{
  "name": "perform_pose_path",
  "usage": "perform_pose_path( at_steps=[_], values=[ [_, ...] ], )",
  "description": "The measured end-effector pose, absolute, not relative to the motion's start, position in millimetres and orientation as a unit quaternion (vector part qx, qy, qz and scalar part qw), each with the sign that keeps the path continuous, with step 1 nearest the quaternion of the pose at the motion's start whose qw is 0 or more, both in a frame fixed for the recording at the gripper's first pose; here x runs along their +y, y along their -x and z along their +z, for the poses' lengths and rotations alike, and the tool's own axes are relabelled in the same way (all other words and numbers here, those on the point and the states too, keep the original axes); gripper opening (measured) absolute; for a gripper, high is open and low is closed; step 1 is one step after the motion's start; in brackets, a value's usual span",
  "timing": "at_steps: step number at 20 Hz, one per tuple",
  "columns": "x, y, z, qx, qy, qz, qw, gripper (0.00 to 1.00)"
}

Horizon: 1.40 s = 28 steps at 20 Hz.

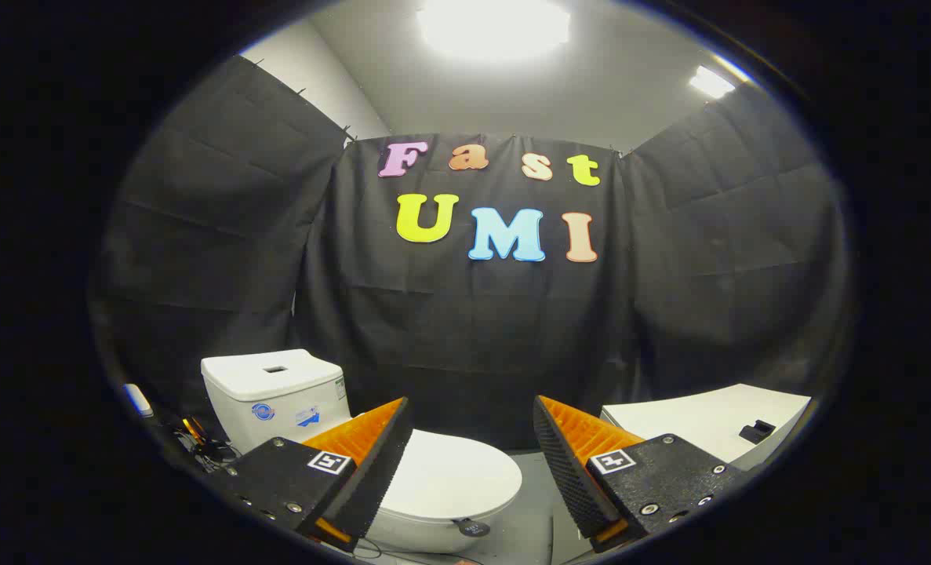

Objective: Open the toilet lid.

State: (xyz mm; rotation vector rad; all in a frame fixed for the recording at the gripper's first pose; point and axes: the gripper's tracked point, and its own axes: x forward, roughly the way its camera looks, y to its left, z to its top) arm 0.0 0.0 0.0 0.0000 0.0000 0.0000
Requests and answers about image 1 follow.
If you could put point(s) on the white drawer cabinet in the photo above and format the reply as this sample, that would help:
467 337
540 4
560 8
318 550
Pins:
708 416

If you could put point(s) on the white toilet lid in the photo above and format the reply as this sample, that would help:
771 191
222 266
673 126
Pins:
457 475

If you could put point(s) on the black backdrop cloth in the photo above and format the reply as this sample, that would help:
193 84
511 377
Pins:
481 329

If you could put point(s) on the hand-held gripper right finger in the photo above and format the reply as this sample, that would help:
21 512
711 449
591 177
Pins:
563 471

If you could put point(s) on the white ceramic toilet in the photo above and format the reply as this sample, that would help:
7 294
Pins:
269 384

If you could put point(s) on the small ceiling light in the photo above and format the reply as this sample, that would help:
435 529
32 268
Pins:
710 82

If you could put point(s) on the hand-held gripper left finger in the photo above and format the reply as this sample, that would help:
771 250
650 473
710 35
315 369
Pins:
383 463

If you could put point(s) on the black block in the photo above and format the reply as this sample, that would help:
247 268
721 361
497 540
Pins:
755 431

